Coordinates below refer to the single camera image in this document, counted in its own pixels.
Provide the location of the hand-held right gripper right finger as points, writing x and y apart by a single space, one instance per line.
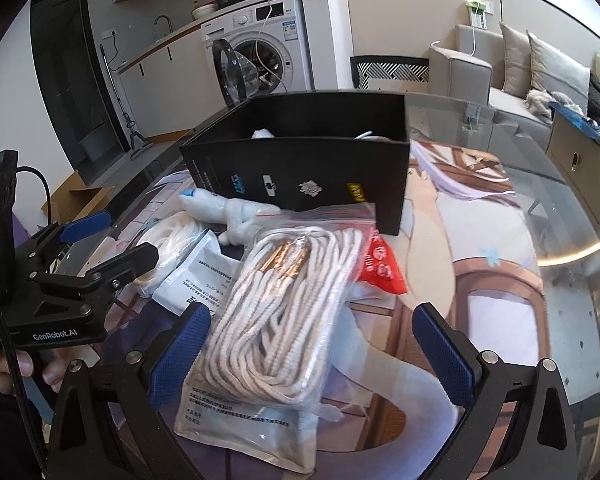
445 355

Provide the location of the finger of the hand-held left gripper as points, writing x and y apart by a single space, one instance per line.
130 257
87 225

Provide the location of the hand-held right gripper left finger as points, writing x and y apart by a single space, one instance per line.
180 345

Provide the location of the white paper packet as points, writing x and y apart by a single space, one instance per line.
205 275

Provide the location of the red and white plastic bag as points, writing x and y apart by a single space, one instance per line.
382 265

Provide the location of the white plush toy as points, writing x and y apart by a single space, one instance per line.
235 215

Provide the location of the black cardboard box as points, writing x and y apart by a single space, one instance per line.
290 170

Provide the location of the person's left hand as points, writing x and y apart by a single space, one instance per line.
55 372

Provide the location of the open cardboard box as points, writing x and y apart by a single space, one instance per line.
85 200

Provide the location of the white bucket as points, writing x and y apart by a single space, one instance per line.
97 147

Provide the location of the floor mop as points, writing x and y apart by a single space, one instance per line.
141 144

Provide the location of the printed table mat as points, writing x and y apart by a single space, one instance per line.
480 240

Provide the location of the dark door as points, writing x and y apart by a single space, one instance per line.
70 85

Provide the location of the kitchen counter cabinet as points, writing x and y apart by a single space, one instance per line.
180 75

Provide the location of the white fabric piece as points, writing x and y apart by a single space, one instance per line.
262 134

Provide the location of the kitchen faucet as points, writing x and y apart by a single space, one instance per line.
170 27

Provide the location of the beige cabinet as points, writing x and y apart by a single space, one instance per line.
580 185

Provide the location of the bowl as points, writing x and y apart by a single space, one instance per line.
205 11

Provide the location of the blue flat package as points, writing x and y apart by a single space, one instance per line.
575 117

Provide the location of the grey fluffy toy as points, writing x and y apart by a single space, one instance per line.
545 100

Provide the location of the white washing machine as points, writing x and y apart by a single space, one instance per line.
280 25

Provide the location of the beige sofa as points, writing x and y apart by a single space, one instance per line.
460 70

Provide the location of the black patterned chair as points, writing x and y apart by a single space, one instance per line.
390 72

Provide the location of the beige cushion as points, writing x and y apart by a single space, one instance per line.
515 60

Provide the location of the grey cushion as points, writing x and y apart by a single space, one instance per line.
555 70

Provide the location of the white wall outlet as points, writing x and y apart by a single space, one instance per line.
110 36

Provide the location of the white wall charger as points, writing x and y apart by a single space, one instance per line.
477 7

